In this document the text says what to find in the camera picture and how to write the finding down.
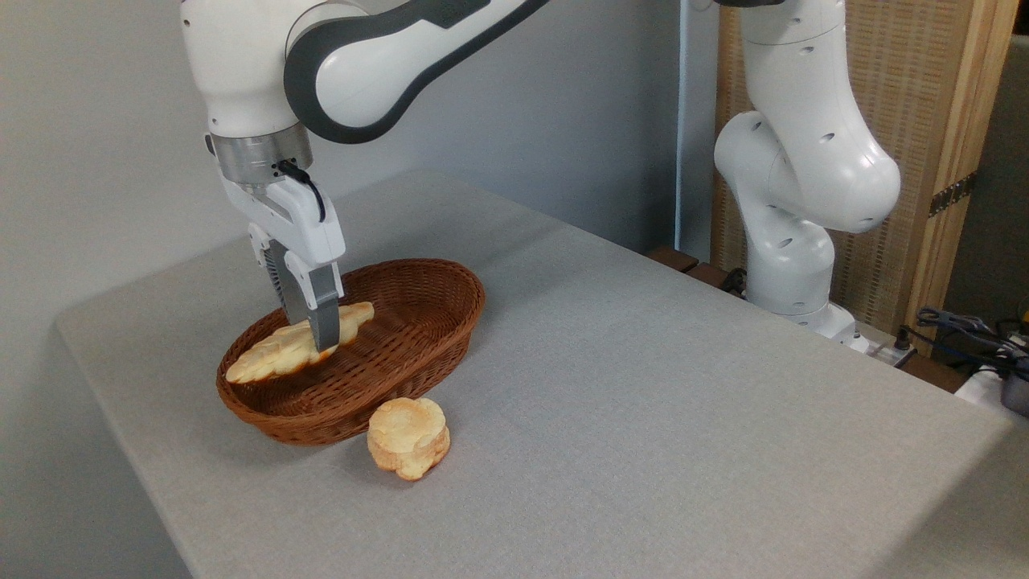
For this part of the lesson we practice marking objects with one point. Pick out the long braided bread loaf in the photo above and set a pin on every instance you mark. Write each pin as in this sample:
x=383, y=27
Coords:
x=269, y=358

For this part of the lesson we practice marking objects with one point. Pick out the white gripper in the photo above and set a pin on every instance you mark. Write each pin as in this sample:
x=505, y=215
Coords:
x=301, y=225

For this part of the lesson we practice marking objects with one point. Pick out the black power plug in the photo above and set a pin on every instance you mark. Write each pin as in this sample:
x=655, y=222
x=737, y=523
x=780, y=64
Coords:
x=906, y=344

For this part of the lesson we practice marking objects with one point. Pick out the grey box device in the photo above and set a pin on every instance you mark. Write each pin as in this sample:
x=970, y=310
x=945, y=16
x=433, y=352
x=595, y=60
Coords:
x=1016, y=392

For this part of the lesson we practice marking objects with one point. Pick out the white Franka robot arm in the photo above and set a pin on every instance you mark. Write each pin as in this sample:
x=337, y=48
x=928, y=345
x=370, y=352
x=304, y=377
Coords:
x=241, y=64

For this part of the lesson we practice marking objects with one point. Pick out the dark metal hinge strip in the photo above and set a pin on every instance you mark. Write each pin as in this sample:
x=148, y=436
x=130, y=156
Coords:
x=953, y=194

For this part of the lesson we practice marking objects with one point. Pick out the round bread roll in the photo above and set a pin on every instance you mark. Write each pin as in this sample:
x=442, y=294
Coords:
x=407, y=437

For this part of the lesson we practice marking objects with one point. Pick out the white vertical wall trim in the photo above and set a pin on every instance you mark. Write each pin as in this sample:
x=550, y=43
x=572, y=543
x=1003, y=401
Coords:
x=696, y=121

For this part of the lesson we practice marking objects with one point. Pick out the brown wicker oval basket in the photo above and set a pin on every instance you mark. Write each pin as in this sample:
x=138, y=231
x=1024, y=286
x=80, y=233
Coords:
x=402, y=322

